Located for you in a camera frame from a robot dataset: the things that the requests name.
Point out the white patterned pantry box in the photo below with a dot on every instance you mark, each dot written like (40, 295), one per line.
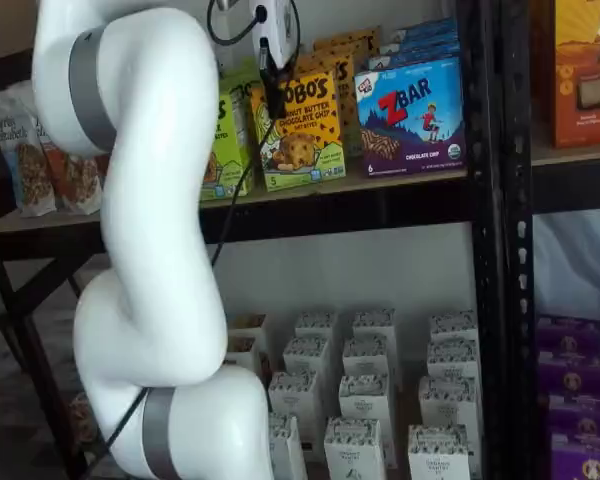
(306, 355)
(287, 450)
(316, 325)
(292, 395)
(439, 455)
(452, 359)
(452, 326)
(449, 401)
(365, 356)
(374, 324)
(355, 450)
(364, 399)

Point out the small purple snack box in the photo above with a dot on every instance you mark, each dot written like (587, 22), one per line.
(570, 334)
(585, 419)
(574, 374)
(587, 462)

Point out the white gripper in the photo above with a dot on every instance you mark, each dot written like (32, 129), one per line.
(276, 25)

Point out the large orange snack box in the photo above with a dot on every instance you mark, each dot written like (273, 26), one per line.
(585, 125)

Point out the yellow label granola box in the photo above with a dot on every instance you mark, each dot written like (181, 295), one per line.
(250, 325)
(242, 352)

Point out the green Bobo's apple pie box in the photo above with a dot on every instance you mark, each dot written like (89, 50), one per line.
(240, 75)
(227, 150)

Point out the granola bag orange label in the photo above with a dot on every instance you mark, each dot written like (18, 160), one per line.
(75, 180)

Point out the orange Bobo's oat bites box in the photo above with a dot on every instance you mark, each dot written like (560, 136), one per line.
(305, 150)
(347, 110)
(360, 35)
(330, 47)

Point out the white purely elizabeth granola bag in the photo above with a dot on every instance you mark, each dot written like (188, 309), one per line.
(25, 170)

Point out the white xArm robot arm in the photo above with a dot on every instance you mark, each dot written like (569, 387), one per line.
(155, 150)

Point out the black metal shelf rack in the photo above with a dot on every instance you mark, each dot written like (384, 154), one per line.
(517, 250)
(355, 205)

